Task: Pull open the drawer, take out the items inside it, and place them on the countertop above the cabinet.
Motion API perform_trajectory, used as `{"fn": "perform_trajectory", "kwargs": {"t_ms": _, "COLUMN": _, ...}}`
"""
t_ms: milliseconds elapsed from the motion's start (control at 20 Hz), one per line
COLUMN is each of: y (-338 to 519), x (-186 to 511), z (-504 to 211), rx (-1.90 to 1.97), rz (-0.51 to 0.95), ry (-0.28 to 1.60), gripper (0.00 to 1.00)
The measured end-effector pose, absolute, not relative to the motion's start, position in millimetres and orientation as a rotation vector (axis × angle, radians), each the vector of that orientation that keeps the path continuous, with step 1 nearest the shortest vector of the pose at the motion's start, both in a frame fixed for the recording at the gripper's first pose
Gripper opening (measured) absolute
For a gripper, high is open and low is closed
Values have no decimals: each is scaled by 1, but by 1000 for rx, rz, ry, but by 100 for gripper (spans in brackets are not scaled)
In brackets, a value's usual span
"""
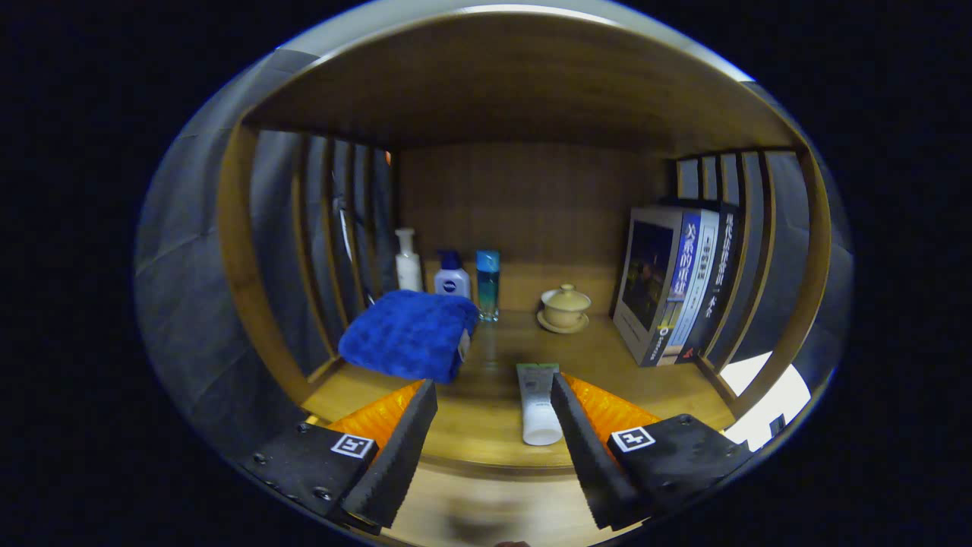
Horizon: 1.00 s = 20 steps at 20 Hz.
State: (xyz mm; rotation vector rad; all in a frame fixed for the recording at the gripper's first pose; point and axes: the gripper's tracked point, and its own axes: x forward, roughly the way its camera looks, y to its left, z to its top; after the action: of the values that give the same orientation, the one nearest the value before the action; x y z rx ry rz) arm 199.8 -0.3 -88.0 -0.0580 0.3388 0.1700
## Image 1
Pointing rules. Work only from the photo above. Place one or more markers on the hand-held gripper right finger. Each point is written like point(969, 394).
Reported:
point(585, 456)

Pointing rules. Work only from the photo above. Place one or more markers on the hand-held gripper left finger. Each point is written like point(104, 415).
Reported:
point(402, 456)

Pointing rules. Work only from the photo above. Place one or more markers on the white tube with green end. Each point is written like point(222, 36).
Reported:
point(538, 414)

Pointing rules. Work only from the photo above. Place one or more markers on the wooden drawer with black knob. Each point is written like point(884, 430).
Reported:
point(531, 501)

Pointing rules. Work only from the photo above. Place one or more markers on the wooden countertop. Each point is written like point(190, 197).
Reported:
point(486, 410)

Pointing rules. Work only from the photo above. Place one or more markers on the wooden cabinet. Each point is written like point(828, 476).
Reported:
point(531, 205)

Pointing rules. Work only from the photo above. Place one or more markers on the blue folded towel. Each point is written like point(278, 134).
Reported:
point(406, 334)

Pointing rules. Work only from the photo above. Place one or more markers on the beige lidded teacup with saucer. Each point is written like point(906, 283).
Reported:
point(563, 308)

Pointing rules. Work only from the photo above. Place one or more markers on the white bottle with blue cap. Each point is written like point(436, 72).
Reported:
point(452, 282)

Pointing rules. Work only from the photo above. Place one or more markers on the book with blue spine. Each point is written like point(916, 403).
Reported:
point(645, 281)

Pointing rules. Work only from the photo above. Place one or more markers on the white pump bottle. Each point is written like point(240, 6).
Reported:
point(408, 270)

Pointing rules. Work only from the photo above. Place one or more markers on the clear blue bottle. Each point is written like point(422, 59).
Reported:
point(487, 289)

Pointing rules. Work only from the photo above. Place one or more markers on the book with pale spine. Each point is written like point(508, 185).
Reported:
point(702, 266)

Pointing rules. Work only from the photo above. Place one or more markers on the book with black spine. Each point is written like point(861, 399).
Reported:
point(725, 258)

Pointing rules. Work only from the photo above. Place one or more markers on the black backdrop cloth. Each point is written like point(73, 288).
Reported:
point(175, 289)

